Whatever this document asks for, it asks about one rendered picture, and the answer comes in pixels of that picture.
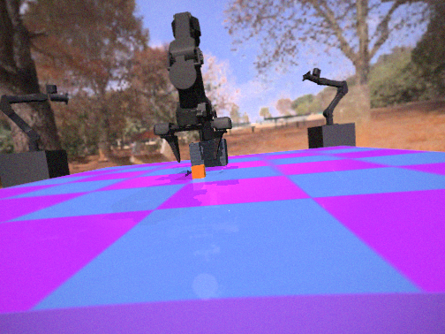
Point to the orange block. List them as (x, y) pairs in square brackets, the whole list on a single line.
[(198, 171)]

